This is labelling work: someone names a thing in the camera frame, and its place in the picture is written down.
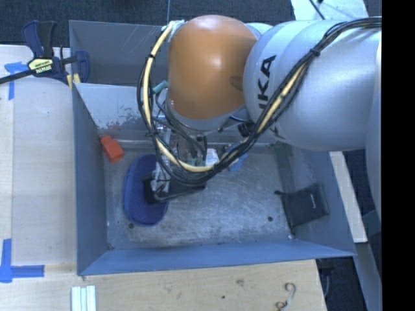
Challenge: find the red-orange block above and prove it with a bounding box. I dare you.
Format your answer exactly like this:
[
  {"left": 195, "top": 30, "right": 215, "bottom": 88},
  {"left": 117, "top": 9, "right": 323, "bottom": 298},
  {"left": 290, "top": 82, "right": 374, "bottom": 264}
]
[{"left": 99, "top": 135, "right": 125, "bottom": 164}]

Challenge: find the pale blue toy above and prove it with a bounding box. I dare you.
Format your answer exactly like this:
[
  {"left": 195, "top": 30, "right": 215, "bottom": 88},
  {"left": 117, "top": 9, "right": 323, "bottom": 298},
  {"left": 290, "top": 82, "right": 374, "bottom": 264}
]
[{"left": 223, "top": 144, "right": 250, "bottom": 172}]

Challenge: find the grey metal bin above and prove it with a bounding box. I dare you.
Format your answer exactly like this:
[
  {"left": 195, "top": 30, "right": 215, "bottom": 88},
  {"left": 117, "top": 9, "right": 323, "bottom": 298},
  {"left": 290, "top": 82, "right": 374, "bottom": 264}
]
[{"left": 68, "top": 19, "right": 358, "bottom": 277}]

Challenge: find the black cylinder on white bracket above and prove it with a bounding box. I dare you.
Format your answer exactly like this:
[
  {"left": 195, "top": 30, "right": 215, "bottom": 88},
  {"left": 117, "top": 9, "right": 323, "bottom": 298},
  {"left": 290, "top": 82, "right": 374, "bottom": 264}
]
[{"left": 237, "top": 121, "right": 257, "bottom": 139}]

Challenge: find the pale wood board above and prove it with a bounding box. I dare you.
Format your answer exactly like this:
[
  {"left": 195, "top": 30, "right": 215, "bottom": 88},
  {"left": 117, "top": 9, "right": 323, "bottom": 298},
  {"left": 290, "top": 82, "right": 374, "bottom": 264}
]
[{"left": 11, "top": 76, "right": 79, "bottom": 267}]

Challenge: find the black fabric pouch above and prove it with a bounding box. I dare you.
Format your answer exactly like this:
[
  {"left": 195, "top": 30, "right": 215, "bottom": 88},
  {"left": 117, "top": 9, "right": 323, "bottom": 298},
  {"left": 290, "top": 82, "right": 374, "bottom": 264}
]
[{"left": 274, "top": 182, "right": 331, "bottom": 230}]

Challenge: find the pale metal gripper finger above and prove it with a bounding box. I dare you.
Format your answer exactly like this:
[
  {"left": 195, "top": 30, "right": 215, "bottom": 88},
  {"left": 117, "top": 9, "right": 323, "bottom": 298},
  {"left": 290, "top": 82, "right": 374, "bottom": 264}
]
[
  {"left": 150, "top": 179, "right": 171, "bottom": 194},
  {"left": 152, "top": 164, "right": 172, "bottom": 179}
]

